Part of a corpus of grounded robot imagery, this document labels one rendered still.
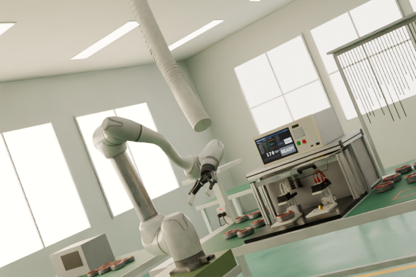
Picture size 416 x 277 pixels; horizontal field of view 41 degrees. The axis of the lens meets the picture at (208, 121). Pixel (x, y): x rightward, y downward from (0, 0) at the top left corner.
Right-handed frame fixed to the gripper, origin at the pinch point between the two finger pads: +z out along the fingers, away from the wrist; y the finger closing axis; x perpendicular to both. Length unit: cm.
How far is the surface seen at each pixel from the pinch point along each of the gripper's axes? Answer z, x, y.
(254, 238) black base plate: -20, -55, 18
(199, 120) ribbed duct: -147, -28, 84
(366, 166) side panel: -77, -87, -35
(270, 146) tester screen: -74, -39, 1
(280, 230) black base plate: -20, -58, 0
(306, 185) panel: -67, -72, -1
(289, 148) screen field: -71, -45, -10
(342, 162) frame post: -57, -62, -38
